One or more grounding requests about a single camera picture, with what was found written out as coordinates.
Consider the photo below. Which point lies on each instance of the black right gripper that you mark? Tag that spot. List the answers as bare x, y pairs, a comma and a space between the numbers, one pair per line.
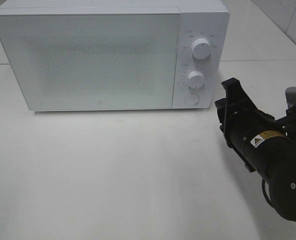
240, 122

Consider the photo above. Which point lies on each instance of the round door release button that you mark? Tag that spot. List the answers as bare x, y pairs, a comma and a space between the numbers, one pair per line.
191, 99

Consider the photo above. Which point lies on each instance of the white microwave door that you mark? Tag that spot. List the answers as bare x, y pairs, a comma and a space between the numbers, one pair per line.
92, 62

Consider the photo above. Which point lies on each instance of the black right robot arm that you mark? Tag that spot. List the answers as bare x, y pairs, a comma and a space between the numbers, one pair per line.
265, 144

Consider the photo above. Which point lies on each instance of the lower white timer knob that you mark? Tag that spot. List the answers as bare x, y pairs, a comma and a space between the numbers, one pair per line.
195, 79

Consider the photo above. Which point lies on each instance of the upper white power knob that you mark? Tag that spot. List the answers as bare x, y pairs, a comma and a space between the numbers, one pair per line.
201, 47

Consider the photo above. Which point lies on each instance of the white microwave oven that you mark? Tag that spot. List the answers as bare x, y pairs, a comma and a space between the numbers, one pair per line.
208, 18

